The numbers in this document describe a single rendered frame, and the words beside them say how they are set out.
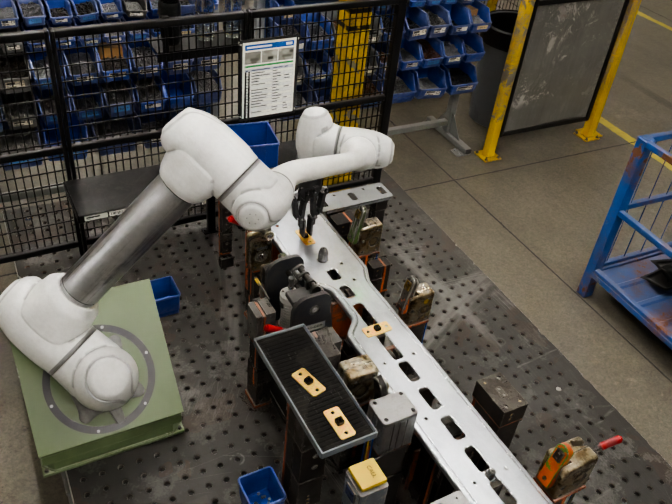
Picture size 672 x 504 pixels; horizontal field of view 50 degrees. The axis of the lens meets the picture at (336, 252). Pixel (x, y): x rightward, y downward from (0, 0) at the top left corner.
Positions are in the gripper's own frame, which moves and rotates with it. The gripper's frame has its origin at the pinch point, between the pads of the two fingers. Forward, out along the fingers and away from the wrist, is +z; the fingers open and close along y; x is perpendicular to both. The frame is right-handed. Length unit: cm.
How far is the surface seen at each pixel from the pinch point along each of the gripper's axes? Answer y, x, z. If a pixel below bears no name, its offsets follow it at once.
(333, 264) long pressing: 2.1, -15.9, 4.6
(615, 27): 302, 151, 22
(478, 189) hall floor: 189, 121, 105
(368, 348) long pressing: -6, -52, 5
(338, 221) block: 15.9, 6.2, 6.6
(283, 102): 16, 55, -15
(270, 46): 10, 55, -37
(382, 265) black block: 17.2, -21.1, 5.6
